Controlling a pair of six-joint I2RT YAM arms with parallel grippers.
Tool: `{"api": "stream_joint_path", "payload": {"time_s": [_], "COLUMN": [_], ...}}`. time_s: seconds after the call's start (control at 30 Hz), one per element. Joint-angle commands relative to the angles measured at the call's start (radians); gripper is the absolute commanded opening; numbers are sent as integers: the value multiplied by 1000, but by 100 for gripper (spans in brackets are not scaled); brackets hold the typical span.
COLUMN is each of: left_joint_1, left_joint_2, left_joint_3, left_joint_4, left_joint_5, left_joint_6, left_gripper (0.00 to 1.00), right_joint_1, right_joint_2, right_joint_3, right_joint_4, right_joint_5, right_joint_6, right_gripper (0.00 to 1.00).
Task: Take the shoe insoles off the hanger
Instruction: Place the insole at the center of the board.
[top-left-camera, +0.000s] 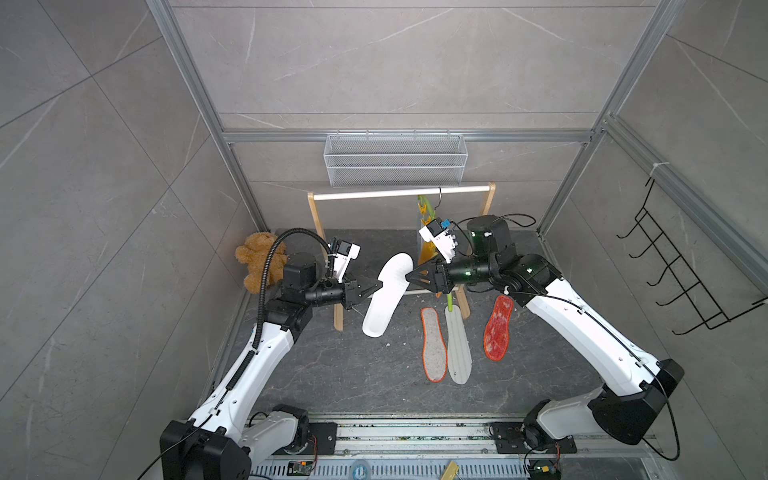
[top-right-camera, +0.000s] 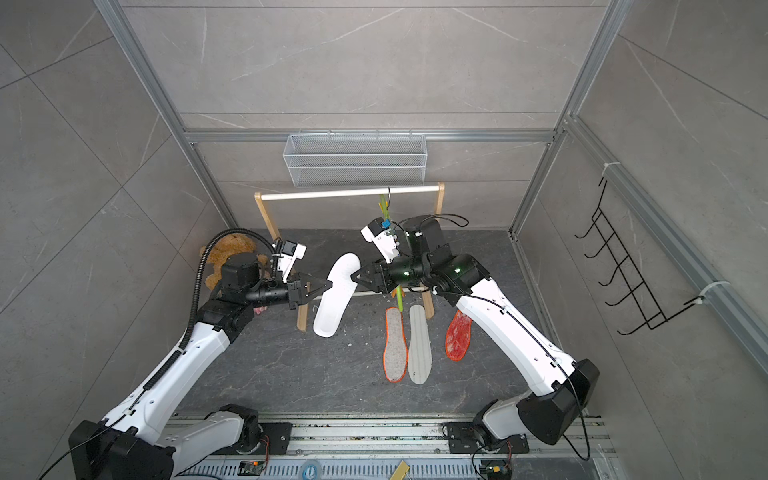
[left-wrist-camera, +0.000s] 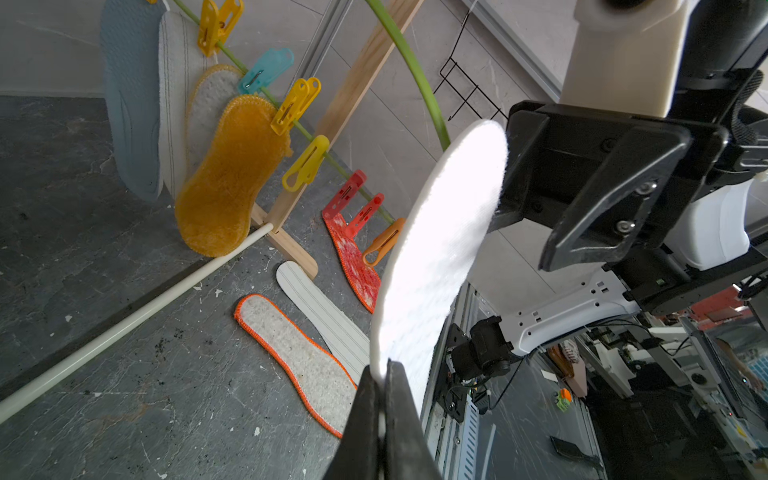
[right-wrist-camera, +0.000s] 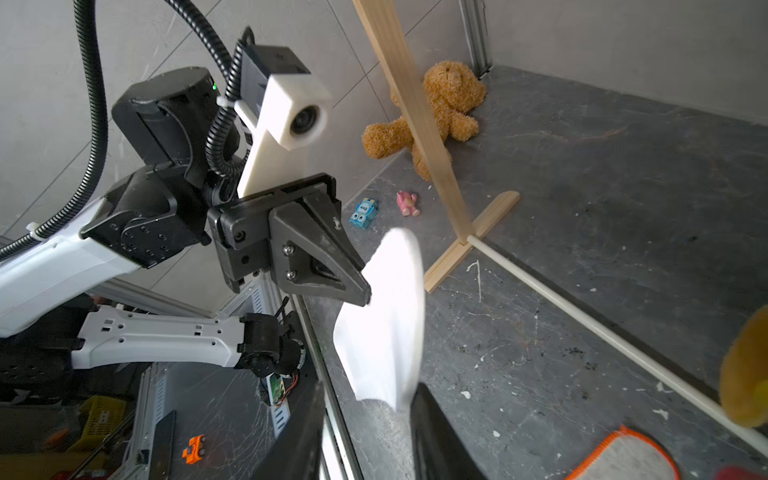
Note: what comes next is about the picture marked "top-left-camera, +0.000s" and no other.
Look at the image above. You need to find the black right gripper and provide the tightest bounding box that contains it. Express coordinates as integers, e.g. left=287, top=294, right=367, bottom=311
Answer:
left=406, top=253, right=496, bottom=296

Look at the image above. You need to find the white foam insole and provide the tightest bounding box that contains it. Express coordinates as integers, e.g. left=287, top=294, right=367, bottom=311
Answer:
left=362, top=253, right=414, bottom=338

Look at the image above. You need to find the grey felt orange-edged insole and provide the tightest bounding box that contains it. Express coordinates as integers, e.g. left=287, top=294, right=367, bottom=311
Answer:
left=421, top=307, right=447, bottom=383

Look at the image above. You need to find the grey striped insole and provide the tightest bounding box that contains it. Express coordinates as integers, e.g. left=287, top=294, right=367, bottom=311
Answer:
left=445, top=306, right=473, bottom=385

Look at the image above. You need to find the red orange-edged insole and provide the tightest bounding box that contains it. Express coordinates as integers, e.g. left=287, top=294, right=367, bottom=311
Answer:
left=483, top=295, right=514, bottom=362

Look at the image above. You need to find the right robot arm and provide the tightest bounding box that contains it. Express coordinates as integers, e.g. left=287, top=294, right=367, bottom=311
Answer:
left=404, top=215, right=684, bottom=451

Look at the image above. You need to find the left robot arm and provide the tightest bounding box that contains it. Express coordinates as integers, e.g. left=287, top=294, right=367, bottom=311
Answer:
left=141, top=228, right=383, bottom=479

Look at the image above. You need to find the green round clip hanger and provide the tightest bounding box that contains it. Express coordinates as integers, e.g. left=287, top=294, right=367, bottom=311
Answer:
left=416, top=185, right=455, bottom=313

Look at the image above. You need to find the yellow fuzzy insole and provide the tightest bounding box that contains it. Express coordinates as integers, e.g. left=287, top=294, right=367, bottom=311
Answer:
left=417, top=241, right=439, bottom=265

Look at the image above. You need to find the brown teddy bear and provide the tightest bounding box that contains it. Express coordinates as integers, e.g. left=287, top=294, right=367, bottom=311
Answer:
left=235, top=232, right=288, bottom=295

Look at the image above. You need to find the wooden clothes rack frame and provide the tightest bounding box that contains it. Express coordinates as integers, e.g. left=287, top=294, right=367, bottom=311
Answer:
left=291, top=182, right=492, bottom=333

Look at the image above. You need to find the white wire mesh basket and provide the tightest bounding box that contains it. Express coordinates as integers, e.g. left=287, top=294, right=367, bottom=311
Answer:
left=323, top=133, right=468, bottom=187

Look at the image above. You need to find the black wall hook rack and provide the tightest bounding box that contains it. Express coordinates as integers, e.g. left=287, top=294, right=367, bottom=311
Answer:
left=616, top=179, right=767, bottom=336

